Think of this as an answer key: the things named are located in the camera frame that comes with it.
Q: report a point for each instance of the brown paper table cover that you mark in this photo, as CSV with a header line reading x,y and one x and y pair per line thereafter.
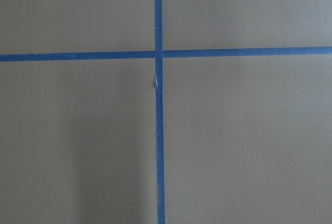
x,y
165,111

